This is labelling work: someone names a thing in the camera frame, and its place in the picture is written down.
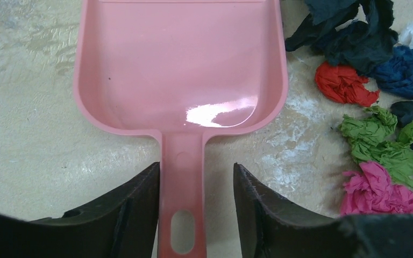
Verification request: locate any red paper scrap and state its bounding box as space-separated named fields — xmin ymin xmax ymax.
xmin=314 ymin=61 xmax=380 ymax=107

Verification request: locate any blue paper scrap upper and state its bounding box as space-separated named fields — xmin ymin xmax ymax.
xmin=367 ymin=46 xmax=413 ymax=99

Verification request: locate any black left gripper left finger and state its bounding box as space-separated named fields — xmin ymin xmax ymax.
xmin=0 ymin=162 xmax=160 ymax=257

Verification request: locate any green paper scrap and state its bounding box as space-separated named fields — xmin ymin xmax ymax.
xmin=338 ymin=105 xmax=413 ymax=189

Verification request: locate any pink plastic dustpan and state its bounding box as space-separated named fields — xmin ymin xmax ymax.
xmin=73 ymin=1 xmax=289 ymax=257

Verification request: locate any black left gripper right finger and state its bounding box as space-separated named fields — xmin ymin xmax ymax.
xmin=233 ymin=163 xmax=413 ymax=258

